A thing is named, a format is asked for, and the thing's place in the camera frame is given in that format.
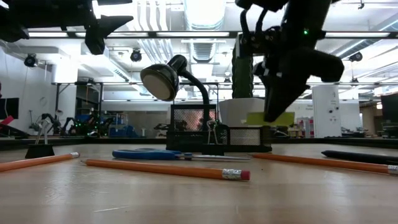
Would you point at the black binder clip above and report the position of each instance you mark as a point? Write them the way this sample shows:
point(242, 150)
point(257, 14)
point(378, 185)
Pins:
point(39, 151)
point(213, 150)

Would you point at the black aluminium table frame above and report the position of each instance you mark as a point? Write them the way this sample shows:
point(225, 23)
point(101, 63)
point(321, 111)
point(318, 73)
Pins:
point(311, 140)

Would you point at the black monitor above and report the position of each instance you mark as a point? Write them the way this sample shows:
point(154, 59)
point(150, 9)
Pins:
point(390, 107)
point(9, 108)

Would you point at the black ceiling spotlight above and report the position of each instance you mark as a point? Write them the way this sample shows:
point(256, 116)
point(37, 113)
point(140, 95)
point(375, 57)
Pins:
point(356, 57)
point(30, 60)
point(136, 56)

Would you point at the black shelving rack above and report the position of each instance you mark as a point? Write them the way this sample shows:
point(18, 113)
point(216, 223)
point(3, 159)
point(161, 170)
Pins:
point(101, 93)

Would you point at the blue storage bins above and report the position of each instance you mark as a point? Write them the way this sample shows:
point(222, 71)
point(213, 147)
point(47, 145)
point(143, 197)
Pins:
point(119, 130)

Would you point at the black gooseneck desk lamp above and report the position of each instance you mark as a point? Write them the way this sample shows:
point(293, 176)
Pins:
point(161, 81)

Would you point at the red object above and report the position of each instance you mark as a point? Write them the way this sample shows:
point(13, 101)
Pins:
point(6, 120)

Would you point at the black overhead frame beam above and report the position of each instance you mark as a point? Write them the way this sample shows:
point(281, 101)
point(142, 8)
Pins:
point(152, 34)

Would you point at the white pillar cabinet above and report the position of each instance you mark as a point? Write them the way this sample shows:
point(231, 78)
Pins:
point(326, 102)

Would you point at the shelf with colourful items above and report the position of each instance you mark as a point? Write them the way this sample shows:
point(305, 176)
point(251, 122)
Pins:
point(306, 127)

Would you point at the green cactus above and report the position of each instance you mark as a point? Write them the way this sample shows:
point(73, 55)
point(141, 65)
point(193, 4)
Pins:
point(242, 84)

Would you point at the black mesh desk organizer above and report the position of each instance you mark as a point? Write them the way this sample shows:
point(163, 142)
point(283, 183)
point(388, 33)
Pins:
point(186, 143)

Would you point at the background black robot arm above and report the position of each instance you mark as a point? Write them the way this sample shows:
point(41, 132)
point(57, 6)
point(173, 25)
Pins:
point(54, 123)
point(90, 124)

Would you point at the yellow-green sticky note pad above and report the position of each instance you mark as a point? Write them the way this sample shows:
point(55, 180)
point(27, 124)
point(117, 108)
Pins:
point(287, 119)

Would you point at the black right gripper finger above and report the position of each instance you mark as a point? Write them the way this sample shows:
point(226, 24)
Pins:
point(280, 99)

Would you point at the black pen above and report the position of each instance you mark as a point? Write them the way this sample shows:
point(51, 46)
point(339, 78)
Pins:
point(357, 156)

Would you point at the orange pencil with eraser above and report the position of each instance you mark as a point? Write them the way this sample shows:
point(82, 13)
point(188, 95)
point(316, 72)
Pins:
point(326, 163)
point(37, 160)
point(171, 169)

